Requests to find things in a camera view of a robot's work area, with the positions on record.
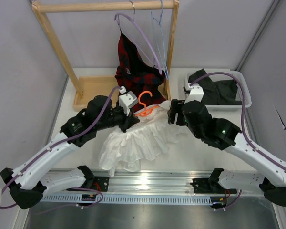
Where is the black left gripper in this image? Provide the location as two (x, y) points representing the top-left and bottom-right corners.
(95, 102), (140, 133)

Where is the orange plastic hanger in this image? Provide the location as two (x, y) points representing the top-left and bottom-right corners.
(135, 91), (159, 117)

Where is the white skirt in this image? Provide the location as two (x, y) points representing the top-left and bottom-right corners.
(98, 101), (186, 177)

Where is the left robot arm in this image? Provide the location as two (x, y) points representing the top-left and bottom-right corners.
(0, 92), (140, 209)

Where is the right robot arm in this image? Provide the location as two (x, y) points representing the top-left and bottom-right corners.
(168, 99), (286, 207)

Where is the red plaid skirt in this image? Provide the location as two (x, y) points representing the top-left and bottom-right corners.
(115, 34), (165, 106)

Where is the blue plastic hanger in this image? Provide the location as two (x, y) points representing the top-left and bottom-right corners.
(150, 0), (169, 80)

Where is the purple plastic hanger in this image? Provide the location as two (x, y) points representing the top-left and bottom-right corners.
(114, 0), (162, 75)

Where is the wooden clothes rack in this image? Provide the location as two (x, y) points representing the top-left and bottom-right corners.
(31, 0), (180, 111)

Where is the dark grey garment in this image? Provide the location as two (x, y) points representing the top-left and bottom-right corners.
(197, 76), (242, 105)

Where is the white plastic basket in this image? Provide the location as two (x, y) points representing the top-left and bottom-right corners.
(183, 69), (252, 110)

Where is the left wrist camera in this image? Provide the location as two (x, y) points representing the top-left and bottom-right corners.
(118, 86), (138, 116)

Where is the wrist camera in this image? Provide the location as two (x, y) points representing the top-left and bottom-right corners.
(118, 86), (138, 116)
(184, 83), (204, 103)

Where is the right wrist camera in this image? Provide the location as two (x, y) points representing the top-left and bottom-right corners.
(184, 83), (204, 103)

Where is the aluminium rail base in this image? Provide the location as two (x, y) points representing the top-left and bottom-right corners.
(47, 168), (265, 197)

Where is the perforated cable tray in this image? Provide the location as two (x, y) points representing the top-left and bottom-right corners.
(42, 193), (212, 206)

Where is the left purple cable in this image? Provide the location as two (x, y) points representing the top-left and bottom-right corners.
(0, 86), (121, 210)

